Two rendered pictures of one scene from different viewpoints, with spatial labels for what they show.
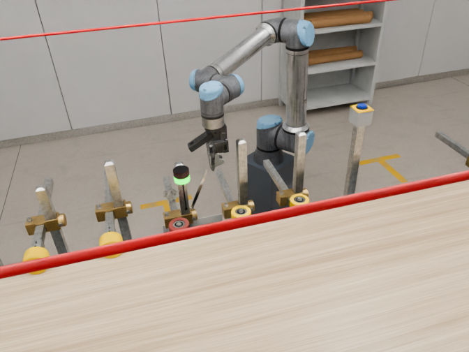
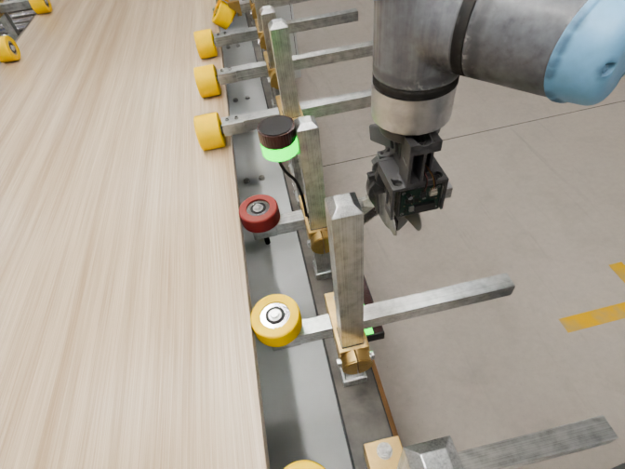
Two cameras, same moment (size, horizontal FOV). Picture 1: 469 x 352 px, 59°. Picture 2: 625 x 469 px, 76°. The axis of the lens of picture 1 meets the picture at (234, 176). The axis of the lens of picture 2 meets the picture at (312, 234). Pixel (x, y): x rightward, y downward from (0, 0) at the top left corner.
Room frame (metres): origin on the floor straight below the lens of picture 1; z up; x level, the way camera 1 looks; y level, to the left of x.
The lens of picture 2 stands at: (1.41, -0.33, 1.46)
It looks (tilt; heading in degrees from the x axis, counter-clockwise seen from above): 49 degrees down; 99
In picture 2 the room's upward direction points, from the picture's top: 8 degrees counter-clockwise
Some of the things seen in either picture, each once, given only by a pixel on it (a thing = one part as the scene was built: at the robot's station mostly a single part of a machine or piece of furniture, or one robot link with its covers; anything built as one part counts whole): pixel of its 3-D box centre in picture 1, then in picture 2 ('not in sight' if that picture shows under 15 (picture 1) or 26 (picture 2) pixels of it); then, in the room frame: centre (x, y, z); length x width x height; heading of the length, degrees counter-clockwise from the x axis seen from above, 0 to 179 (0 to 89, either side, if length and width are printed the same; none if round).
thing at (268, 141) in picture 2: (181, 172); (276, 131); (1.29, 0.20, 1.10); 0.06 x 0.06 x 0.02
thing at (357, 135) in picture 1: (352, 168); not in sight; (1.52, -0.53, 0.93); 0.05 x 0.05 x 0.45; 14
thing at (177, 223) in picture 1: (180, 234); (262, 224); (1.21, 0.22, 0.85); 0.08 x 0.08 x 0.11
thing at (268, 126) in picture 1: (270, 131); not in sight; (2.15, -0.22, 0.79); 0.17 x 0.15 x 0.18; 53
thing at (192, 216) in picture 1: (180, 217); (315, 222); (1.32, 0.23, 0.85); 0.14 x 0.06 x 0.05; 104
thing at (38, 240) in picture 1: (42, 214); (294, 61); (1.25, 0.75, 0.95); 0.50 x 0.04 x 0.04; 14
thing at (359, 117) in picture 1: (360, 116); not in sight; (1.52, -0.53, 1.18); 0.07 x 0.07 x 0.08; 14
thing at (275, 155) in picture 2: (181, 177); (279, 144); (1.29, 0.20, 1.07); 0.06 x 0.06 x 0.02
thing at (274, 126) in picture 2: (183, 192); (285, 177); (1.29, 0.20, 1.00); 0.06 x 0.06 x 0.22; 14
